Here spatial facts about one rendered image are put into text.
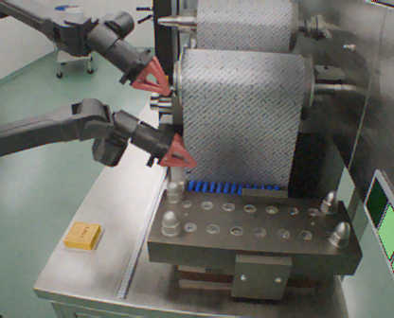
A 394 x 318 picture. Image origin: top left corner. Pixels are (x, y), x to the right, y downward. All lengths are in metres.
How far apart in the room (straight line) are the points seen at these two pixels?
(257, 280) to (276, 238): 0.09
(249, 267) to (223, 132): 0.27
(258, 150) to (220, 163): 0.09
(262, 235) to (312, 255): 0.10
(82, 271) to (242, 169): 0.42
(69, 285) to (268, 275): 0.41
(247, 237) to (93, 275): 0.34
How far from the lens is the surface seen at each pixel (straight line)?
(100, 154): 0.73
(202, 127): 0.67
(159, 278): 0.72
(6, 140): 0.69
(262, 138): 0.68
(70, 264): 0.78
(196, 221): 0.64
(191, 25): 0.90
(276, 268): 0.61
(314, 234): 0.65
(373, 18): 0.59
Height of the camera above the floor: 1.47
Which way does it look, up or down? 32 degrees down
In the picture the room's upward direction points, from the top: straight up
